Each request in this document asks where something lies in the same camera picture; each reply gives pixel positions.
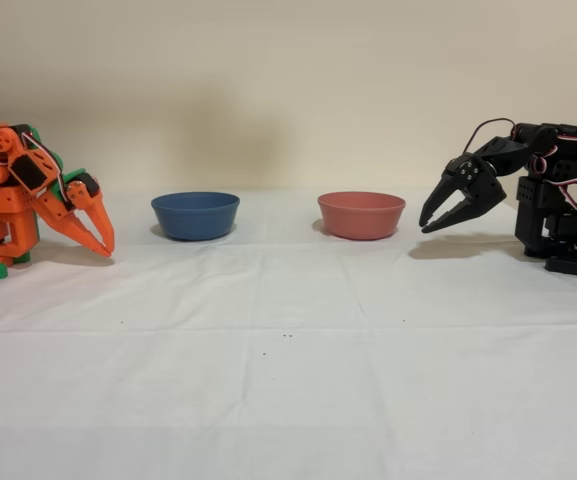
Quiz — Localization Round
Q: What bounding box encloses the red bowl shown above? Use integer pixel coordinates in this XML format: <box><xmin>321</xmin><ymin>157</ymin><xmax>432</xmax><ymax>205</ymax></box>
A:
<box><xmin>316</xmin><ymin>191</ymin><xmax>407</xmax><ymax>241</ymax></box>

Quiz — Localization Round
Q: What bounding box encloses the blue bowl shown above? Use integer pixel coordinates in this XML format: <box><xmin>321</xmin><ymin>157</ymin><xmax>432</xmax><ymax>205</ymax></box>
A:
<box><xmin>150</xmin><ymin>192</ymin><xmax>242</xmax><ymax>242</ymax></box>

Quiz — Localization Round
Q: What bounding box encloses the white tablecloth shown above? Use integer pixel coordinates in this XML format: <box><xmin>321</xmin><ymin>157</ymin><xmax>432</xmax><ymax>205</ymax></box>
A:
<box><xmin>0</xmin><ymin>188</ymin><xmax>577</xmax><ymax>480</ymax></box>

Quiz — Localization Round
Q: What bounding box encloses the thin servo cable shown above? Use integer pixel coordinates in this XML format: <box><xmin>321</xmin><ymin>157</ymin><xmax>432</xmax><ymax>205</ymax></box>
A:
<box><xmin>20</xmin><ymin>130</ymin><xmax>67</xmax><ymax>201</ymax></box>

